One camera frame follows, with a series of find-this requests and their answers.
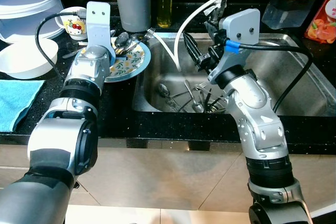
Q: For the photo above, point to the clear plastic sponge holder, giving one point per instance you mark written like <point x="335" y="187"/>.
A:
<point x="283" y="17"/>

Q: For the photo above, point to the blue cloth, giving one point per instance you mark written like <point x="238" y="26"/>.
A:
<point x="16" y="103"/>

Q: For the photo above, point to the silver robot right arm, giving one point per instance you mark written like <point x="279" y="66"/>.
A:
<point x="257" y="124"/>

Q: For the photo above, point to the black chopstick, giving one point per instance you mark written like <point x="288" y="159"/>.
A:
<point x="207" y="100"/>

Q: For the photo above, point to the peach print bottle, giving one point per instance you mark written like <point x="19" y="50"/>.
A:
<point x="321" y="24"/>

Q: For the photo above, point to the beige cabinet front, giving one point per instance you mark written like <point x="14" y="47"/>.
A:
<point x="168" y="182"/>

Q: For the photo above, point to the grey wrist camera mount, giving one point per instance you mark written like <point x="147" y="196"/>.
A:
<point x="241" y="24"/>
<point x="98" y="19"/>

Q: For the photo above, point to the lemon print teal-rimmed plate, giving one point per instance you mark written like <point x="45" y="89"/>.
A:
<point x="131" y="64"/>

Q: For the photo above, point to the white cartoon mug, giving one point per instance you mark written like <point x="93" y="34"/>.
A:
<point x="71" y="24"/>

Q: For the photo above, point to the metal fork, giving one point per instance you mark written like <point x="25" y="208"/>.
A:
<point x="202" y="86"/>

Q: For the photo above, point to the metal drain strainer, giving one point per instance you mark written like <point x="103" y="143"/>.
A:
<point x="215" y="107"/>

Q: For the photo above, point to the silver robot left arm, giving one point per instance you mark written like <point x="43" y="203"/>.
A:
<point x="58" y="140"/>

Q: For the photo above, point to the white bowl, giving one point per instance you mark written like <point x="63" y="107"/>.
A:
<point x="26" y="56"/>

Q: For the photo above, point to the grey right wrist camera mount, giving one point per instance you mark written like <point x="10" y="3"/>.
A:
<point x="241" y="24"/>

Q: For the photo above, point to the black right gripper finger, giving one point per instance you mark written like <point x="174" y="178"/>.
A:
<point x="192" y="51"/>

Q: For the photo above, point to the grey canister red label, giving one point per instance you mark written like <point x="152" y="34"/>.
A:
<point x="134" y="9"/>

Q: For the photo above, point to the yellow oil glass bottle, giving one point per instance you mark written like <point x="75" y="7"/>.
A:
<point x="165" y="9"/>

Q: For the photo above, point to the stainless steel sink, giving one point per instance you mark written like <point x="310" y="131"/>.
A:
<point x="152" y="77"/>

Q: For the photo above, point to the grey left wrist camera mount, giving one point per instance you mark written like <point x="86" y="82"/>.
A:
<point x="98" y="19"/>

